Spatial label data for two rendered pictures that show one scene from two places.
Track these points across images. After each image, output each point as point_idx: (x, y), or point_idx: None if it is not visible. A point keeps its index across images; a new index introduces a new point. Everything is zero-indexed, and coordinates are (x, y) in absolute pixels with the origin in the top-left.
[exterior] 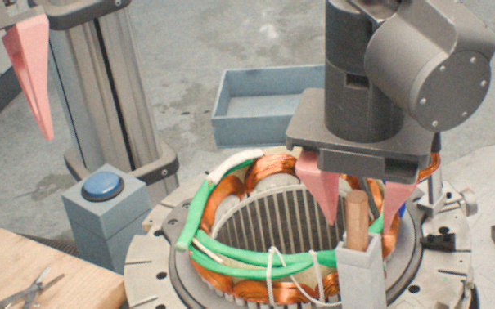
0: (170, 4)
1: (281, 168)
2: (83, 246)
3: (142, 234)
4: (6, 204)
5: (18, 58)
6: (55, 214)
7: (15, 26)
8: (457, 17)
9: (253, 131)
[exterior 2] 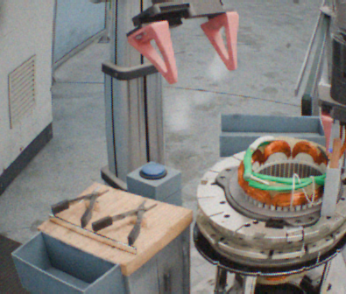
0: (92, 132)
1: (281, 149)
2: None
3: (174, 205)
4: (18, 230)
5: (212, 32)
6: None
7: (225, 13)
8: None
9: (243, 145)
